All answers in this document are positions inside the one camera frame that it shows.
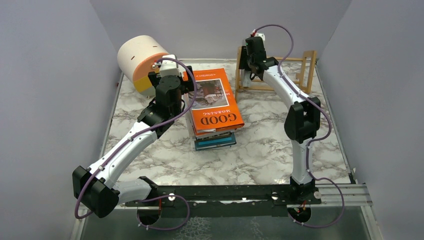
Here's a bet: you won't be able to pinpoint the cream orange cylinder container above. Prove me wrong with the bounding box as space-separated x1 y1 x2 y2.
117 35 169 97

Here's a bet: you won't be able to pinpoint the wooden book rack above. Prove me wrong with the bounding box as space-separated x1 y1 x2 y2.
234 46 317 102

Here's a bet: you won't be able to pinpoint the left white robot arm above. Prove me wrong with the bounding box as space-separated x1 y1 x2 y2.
72 64 195 219

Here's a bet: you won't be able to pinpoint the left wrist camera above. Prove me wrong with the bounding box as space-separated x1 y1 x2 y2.
159 60 181 77

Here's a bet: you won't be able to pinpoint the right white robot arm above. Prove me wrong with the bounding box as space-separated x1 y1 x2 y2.
239 36 321 204

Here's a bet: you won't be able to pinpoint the middle books in stack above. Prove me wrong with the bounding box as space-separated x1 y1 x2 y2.
185 110 235 140

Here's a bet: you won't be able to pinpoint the orange Good Morning book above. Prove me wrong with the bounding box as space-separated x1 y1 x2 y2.
183 68 245 133

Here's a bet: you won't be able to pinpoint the teal bottom book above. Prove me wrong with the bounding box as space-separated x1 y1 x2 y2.
194 132 237 151

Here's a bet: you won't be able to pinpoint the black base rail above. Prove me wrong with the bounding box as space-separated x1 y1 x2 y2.
124 184 322 218

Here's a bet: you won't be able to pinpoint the grey ianra book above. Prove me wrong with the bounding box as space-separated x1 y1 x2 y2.
240 69 252 88

